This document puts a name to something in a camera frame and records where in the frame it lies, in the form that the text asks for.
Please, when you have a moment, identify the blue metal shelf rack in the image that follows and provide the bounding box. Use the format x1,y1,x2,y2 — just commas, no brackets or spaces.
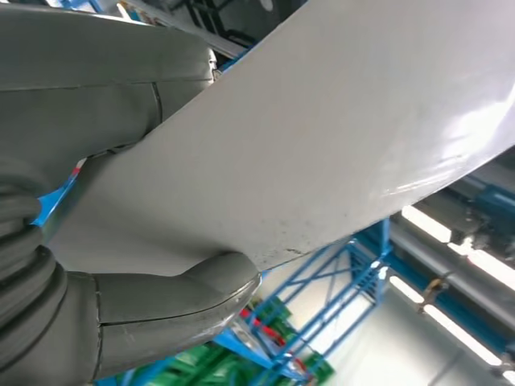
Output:
32,170,393,386

